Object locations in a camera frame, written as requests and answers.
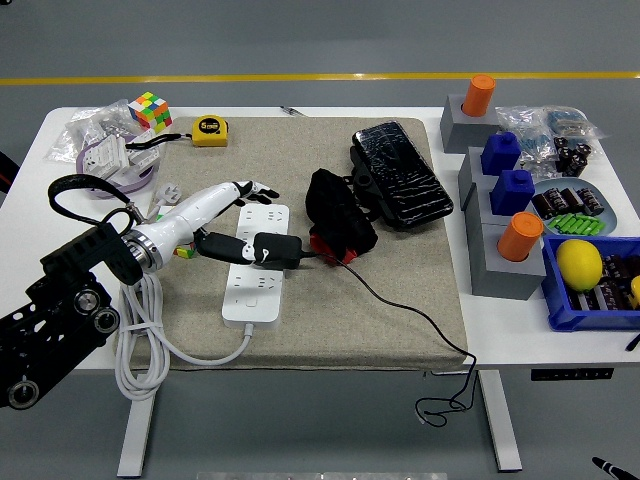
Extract black-white robot right hand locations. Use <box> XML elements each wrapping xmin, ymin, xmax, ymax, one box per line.
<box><xmin>592</xmin><ymin>455</ymin><xmax>640</xmax><ymax>480</ymax></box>

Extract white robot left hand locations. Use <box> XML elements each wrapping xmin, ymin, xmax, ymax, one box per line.
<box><xmin>144</xmin><ymin>179</ymin><xmax>281</xmax><ymax>272</ymax></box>

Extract black power adapter plug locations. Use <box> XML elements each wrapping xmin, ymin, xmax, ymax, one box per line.
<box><xmin>253</xmin><ymin>231</ymin><xmax>304</xmax><ymax>272</ymax></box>

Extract white power strip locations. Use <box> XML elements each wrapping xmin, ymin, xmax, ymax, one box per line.
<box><xmin>222</xmin><ymin>203</ymin><xmax>291</xmax><ymax>331</ymax></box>

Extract thin black adapter cord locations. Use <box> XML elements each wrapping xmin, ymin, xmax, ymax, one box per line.
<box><xmin>298</xmin><ymin>249</ymin><xmax>479</xmax><ymax>428</ymax></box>

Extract small white socket panel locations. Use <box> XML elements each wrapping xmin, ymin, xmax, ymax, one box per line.
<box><xmin>127</xmin><ymin>144</ymin><xmax>161</xmax><ymax>172</ymax></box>

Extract yellow tape measure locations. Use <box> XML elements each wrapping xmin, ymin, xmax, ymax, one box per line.
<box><xmin>124</xmin><ymin>115</ymin><xmax>230</xmax><ymax>151</ymax></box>

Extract black desk control panel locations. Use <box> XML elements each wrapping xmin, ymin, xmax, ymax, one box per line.
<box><xmin>530</xmin><ymin>368</ymin><xmax>615</xmax><ymax>382</ymax></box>

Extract small colourful puzzle cube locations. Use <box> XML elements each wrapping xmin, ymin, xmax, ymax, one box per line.
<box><xmin>127</xmin><ymin>91</ymin><xmax>173</xmax><ymax>134</ymax></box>

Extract large white socket panel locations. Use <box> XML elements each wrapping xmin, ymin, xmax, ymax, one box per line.
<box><xmin>82</xmin><ymin>137</ymin><xmax>130</xmax><ymax>177</ymax></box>

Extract white table leg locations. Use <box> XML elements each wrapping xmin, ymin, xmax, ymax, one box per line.
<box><xmin>477</xmin><ymin>370</ymin><xmax>524</xmax><ymax>472</ymax></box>
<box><xmin>116</xmin><ymin>372</ymin><xmax>161</xmax><ymax>479</ymax></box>

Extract black cloth with red lining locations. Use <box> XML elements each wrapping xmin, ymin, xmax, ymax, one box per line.
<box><xmin>304</xmin><ymin>168</ymin><xmax>380</xmax><ymax>266</ymax></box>

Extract clear plastic bags with parts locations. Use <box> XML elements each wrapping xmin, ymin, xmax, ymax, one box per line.
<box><xmin>47</xmin><ymin>99</ymin><xmax>151</xmax><ymax>164</ymax></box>

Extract blue plastic bin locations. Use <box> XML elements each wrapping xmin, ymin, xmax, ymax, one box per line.
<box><xmin>541</xmin><ymin>234</ymin><xmax>640</xmax><ymax>332</ymax></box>

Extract dark capacitor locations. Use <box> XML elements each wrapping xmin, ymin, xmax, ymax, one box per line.
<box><xmin>577</xmin><ymin>187</ymin><xmax>606</xmax><ymax>217</ymax></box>
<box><xmin>569</xmin><ymin>289</ymin><xmax>599</xmax><ymax>314</ymax></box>
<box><xmin>602</xmin><ymin>254</ymin><xmax>640</xmax><ymax>282</ymax></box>
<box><xmin>531</xmin><ymin>192</ymin><xmax>557</xmax><ymax>220</ymax></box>
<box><xmin>594</xmin><ymin>281</ymin><xmax>632</xmax><ymax>312</ymax></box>
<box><xmin>555</xmin><ymin>187</ymin><xmax>585</xmax><ymax>214</ymax></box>

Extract grey-brown fabric mat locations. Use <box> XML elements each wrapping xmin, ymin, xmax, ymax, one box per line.
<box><xmin>113</xmin><ymin>117</ymin><xmax>470</xmax><ymax>374</ymax></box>

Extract black wrapped flat case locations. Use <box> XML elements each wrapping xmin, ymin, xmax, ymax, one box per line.
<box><xmin>352</xmin><ymin>120</ymin><xmax>455</xmax><ymax>231</ymax></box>

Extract yellow lemon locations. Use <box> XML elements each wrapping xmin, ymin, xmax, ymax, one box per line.
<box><xmin>555</xmin><ymin>239</ymin><xmax>604</xmax><ymax>293</ymax></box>

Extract large grey block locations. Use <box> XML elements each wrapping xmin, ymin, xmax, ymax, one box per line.
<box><xmin>469</xmin><ymin>222</ymin><xmax>547</xmax><ymax>301</ymax></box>

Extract green batteries pile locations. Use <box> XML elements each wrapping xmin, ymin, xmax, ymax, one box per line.
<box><xmin>547</xmin><ymin>212</ymin><xmax>607</xmax><ymax>236</ymax></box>

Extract light blue plate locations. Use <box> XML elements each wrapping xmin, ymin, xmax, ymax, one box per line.
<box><xmin>530</xmin><ymin>178</ymin><xmax>618</xmax><ymax>237</ymax></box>

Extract orange cylinder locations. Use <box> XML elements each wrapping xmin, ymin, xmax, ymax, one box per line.
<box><xmin>496</xmin><ymin>211</ymin><xmax>545</xmax><ymax>263</ymax></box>
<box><xmin>461</xmin><ymin>74</ymin><xmax>497</xmax><ymax>118</ymax></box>

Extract grey block with round hole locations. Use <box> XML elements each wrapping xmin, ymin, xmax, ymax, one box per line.
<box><xmin>439</xmin><ymin>93</ymin><xmax>501</xmax><ymax>155</ymax></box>

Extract grey block with square hole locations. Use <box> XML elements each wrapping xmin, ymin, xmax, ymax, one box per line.
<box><xmin>462</xmin><ymin>182</ymin><xmax>504</xmax><ymax>227</ymax></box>
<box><xmin>457</xmin><ymin>147</ymin><xmax>501</xmax><ymax>201</ymax></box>

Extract blue square peg block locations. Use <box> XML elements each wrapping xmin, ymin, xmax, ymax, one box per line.
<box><xmin>480</xmin><ymin>131</ymin><xmax>523</xmax><ymax>177</ymax></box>
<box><xmin>489</xmin><ymin>169</ymin><xmax>536</xmax><ymax>217</ymax></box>

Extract plastic bag with blue parts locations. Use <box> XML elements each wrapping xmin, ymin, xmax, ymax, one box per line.
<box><xmin>494</xmin><ymin>105</ymin><xmax>554</xmax><ymax>169</ymax></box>

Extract plastic bag with dark parts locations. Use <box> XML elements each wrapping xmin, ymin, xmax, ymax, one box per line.
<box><xmin>542</xmin><ymin>105</ymin><xmax>609</xmax><ymax>142</ymax></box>

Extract white power strip cable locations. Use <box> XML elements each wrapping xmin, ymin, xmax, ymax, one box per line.
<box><xmin>114</xmin><ymin>182</ymin><xmax>255</xmax><ymax>402</ymax></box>

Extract black plastic bracket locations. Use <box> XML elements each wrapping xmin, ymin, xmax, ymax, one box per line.
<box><xmin>344</xmin><ymin>147</ymin><xmax>389</xmax><ymax>221</ymax></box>

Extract black red-striped strap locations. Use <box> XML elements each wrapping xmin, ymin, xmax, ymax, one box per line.
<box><xmin>0</xmin><ymin>149</ymin><xmax>21</xmax><ymax>194</ymax></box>

